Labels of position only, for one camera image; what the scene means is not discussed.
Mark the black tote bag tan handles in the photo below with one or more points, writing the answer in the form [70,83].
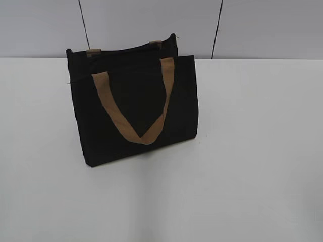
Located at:
[132,101]

